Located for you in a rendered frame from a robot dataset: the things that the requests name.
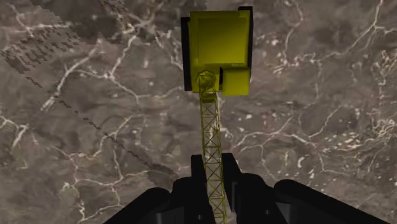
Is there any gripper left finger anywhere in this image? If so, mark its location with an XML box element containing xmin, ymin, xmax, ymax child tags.
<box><xmin>104</xmin><ymin>154</ymin><xmax>216</xmax><ymax>224</ymax></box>

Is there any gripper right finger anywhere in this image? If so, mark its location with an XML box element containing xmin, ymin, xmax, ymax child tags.
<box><xmin>221</xmin><ymin>152</ymin><xmax>391</xmax><ymax>224</ymax></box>

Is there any yellow toy crane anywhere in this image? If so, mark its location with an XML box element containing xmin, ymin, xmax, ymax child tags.
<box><xmin>181</xmin><ymin>6</ymin><xmax>254</xmax><ymax>224</ymax></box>

